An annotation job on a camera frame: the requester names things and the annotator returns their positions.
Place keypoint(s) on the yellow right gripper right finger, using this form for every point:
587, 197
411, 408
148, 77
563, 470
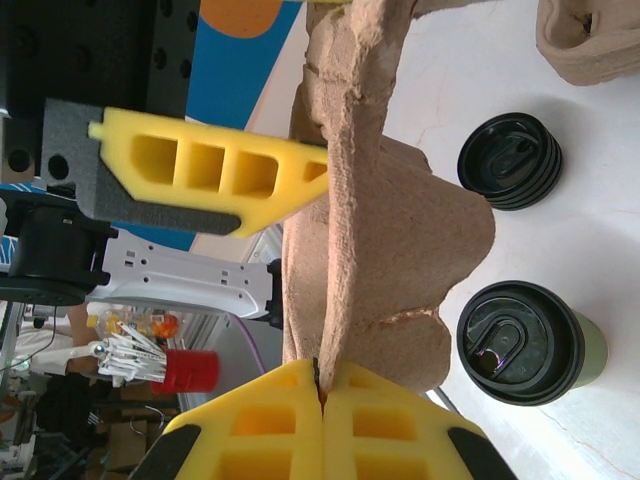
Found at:
390, 430

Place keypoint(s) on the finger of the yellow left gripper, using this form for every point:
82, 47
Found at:
325, 1
115, 200

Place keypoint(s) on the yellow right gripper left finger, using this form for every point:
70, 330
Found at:
260, 430

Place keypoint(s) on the black plastic cup lid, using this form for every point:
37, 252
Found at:
510, 345

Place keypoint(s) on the green paper coffee cup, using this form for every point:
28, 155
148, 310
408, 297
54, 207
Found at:
592, 350

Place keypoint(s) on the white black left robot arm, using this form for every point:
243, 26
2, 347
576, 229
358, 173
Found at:
175, 275

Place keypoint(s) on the red cup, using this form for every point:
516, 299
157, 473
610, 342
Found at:
190, 372

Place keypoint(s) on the orange drink bottle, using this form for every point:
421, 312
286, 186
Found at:
160, 325

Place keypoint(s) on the white wrapped straw bundle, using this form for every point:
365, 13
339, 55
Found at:
130, 357

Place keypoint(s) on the black cup lid stack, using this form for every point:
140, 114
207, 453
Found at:
505, 160

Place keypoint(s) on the brown pulp cup carrier stack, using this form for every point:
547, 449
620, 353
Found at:
590, 55

